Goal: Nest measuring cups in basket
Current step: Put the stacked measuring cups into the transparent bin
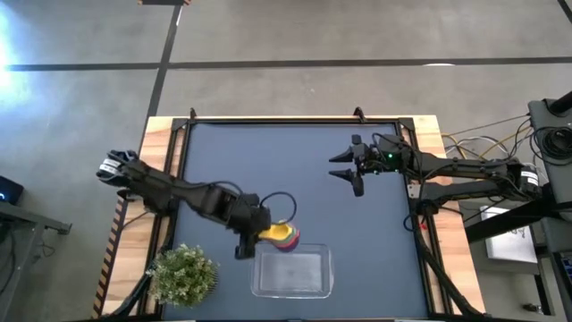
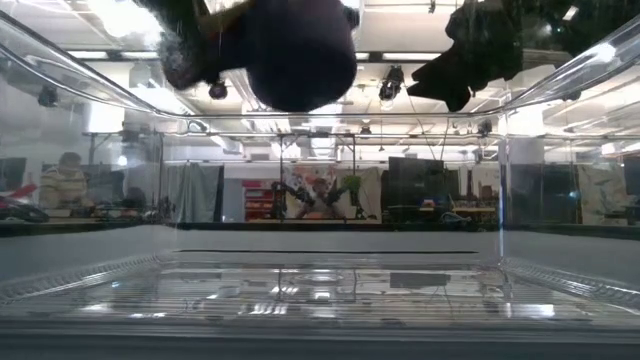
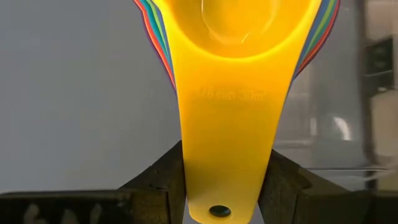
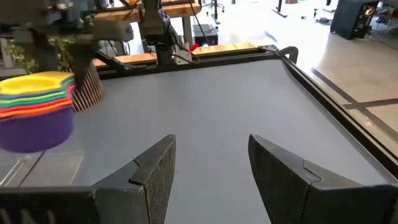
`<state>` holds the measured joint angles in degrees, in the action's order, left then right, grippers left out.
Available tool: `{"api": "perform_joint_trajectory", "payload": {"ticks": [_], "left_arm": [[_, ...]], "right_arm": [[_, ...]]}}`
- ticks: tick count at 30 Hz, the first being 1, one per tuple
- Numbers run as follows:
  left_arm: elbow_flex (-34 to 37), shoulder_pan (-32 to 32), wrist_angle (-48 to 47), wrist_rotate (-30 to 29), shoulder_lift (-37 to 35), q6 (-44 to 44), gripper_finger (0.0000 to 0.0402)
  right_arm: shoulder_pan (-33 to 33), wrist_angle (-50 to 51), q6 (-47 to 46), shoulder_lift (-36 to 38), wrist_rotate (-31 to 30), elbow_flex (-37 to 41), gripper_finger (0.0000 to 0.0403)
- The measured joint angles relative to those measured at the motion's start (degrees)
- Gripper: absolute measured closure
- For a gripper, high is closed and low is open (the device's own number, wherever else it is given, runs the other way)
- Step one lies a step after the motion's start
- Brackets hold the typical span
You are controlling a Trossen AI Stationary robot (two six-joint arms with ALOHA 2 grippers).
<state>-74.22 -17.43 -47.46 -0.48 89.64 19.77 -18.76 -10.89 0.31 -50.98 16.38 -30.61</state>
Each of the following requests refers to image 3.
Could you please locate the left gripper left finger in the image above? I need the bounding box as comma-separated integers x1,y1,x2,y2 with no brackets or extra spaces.
119,139,187,224

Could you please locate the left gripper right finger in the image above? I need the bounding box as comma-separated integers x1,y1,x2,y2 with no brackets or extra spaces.
257,149,371,224

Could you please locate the yellow measuring cup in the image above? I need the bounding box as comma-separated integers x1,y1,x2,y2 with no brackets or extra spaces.
152,0,324,224

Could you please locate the teal measuring cup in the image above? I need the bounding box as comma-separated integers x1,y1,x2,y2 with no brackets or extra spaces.
139,0,337,88

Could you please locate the green measuring cup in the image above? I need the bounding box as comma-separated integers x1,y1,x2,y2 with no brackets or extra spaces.
146,0,334,86

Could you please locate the red measuring cup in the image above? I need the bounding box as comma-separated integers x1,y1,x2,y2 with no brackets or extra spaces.
135,0,341,91

